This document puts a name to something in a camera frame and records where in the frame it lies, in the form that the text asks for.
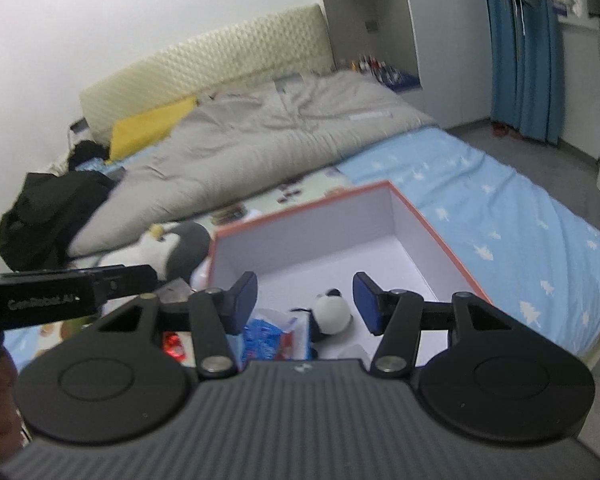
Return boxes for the blue white plastic bag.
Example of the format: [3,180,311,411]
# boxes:
[227,309,312,370]

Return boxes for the small panda plush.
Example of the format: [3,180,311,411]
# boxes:
[292,288,352,344]

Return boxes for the red snack packet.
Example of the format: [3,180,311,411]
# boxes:
[161,332,186,362]

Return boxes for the pink cardboard box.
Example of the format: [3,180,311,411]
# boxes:
[206,180,493,361]

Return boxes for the black clothing pile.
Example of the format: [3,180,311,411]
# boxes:
[0,141,117,272]

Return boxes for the grey white penguin plush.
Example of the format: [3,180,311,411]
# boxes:
[98,220,211,283]

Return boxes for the light blue bed sheet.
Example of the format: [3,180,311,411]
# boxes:
[337,128,600,356]

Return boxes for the grey duvet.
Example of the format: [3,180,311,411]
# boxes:
[67,72,435,258]

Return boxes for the yellow pillow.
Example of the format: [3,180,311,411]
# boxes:
[109,96,197,162]

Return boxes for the cream quilted headboard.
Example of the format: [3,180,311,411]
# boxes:
[80,4,334,144]

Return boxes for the grey wardrobe cabinet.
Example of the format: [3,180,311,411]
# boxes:
[323,0,492,129]

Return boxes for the blue curtain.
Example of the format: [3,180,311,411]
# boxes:
[486,0,565,145]

